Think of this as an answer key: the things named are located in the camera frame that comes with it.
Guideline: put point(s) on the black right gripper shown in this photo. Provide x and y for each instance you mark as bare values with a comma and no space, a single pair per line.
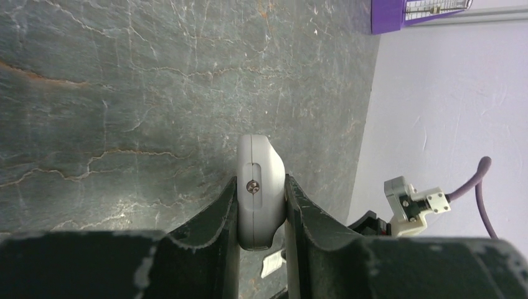
370,224

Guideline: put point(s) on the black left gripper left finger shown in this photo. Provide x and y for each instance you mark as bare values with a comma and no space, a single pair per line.
199,259

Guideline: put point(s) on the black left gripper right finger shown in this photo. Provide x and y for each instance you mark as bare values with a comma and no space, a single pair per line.
326,259

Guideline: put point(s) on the white remote control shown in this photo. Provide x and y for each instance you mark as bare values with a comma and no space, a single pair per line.
260,192

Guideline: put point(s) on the white battery cover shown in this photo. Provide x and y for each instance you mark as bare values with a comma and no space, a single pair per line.
273,262

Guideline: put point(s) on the purple metronome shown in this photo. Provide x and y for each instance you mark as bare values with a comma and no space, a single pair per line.
392,15

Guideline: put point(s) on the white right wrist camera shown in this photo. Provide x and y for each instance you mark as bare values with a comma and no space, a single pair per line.
410,207

